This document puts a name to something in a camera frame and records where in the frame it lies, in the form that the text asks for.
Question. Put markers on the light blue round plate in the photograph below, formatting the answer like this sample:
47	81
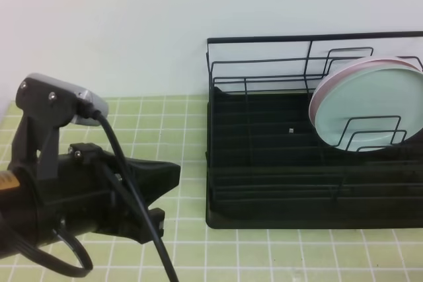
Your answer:
371	109

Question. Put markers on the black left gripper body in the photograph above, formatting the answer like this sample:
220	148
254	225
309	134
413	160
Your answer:
75	193

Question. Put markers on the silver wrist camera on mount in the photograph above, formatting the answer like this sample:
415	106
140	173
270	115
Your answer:
47	105

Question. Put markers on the pink round plate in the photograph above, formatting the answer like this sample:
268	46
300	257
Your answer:
354	66

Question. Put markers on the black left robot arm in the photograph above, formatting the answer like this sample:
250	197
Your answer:
17	207

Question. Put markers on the black wire dish rack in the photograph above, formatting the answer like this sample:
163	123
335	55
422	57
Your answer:
267	168

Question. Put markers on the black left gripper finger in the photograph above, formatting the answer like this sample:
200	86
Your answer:
154	178
153	224

